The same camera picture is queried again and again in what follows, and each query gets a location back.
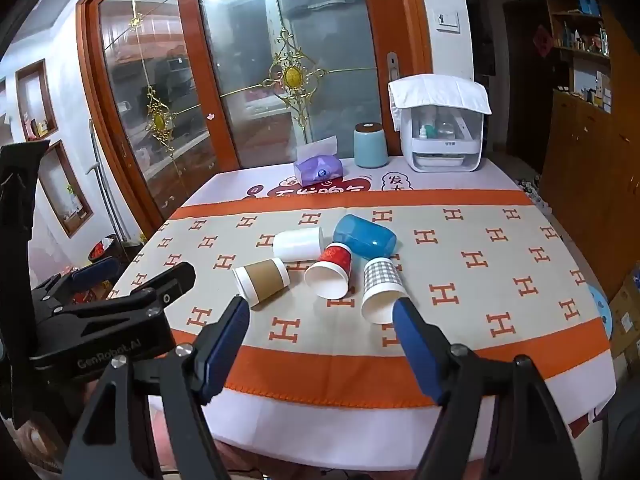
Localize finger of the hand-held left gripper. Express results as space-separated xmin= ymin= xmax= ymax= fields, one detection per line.
xmin=31 ymin=256 xmax=121 ymax=306
xmin=47 ymin=261 xmax=197 ymax=317

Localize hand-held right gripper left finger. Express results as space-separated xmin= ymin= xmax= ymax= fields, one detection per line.
xmin=60 ymin=296 xmax=251 ymax=480

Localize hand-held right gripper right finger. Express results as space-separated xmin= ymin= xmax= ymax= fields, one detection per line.
xmin=391 ymin=297 xmax=583 ymax=480

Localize grey checked paper cup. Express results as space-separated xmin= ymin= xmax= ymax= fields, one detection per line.
xmin=360 ymin=257 xmax=408 ymax=325

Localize brown sleeve paper cup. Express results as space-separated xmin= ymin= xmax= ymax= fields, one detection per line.
xmin=232 ymin=258 xmax=291 ymax=310

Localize red paper cup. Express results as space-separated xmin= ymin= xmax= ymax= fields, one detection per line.
xmin=304 ymin=242 xmax=353 ymax=300

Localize blue plastic cup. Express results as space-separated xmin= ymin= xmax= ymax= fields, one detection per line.
xmin=332 ymin=213 xmax=400 ymax=261

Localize white cup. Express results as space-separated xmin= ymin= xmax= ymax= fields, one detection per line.
xmin=272 ymin=226 xmax=325 ymax=262

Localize dark bin with red bag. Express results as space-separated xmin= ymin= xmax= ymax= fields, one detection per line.
xmin=86 ymin=233 xmax=132 ymax=267

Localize white mop pole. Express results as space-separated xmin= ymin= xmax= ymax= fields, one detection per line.
xmin=85 ymin=119 xmax=132 ymax=246

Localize orange patterned blanket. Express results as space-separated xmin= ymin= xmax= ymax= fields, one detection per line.
xmin=106 ymin=188 xmax=614 ymax=409

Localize white printed tablecloth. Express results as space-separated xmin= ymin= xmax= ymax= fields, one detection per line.
xmin=165 ymin=154 xmax=619 ymax=472

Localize blue round stool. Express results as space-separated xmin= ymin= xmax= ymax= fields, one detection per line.
xmin=586 ymin=282 xmax=615 ymax=343

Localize purple tissue pack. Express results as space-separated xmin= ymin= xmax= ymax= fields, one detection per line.
xmin=293 ymin=136 xmax=348 ymax=184

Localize teal canister with dark lid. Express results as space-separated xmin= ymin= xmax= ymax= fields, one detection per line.
xmin=353 ymin=122 xmax=389 ymax=169

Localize cardboard box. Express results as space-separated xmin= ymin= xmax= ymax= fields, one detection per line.
xmin=606 ymin=265 xmax=640 ymax=361

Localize white storage box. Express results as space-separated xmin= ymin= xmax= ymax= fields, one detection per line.
xmin=397 ymin=100 xmax=485 ymax=173

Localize wooden glass sliding door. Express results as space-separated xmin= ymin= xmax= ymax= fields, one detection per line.
xmin=75 ymin=0 xmax=435 ymax=248

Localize wooden cabinet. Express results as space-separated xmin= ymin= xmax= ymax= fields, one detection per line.
xmin=539 ymin=87 xmax=640 ymax=306

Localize white folded cloth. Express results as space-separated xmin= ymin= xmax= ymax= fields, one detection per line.
xmin=388 ymin=73 xmax=493 ymax=117

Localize wooden framed wall niche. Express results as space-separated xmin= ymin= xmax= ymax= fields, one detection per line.
xmin=37 ymin=139 xmax=95 ymax=239
xmin=15 ymin=58 xmax=59 ymax=143

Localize white wall switch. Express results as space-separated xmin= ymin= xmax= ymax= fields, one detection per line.
xmin=434 ymin=10 xmax=462 ymax=35

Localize wooden wall shelf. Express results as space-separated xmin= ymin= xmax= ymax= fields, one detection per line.
xmin=542 ymin=0 xmax=615 ymax=111

